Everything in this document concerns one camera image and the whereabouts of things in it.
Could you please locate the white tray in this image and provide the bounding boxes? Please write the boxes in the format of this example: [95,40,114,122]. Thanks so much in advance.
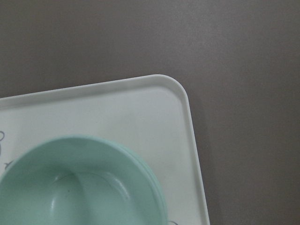
[0,75,210,225]

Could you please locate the green bowl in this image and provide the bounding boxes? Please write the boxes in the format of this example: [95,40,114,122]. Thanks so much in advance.
[0,136,161,225]
[112,142,168,225]

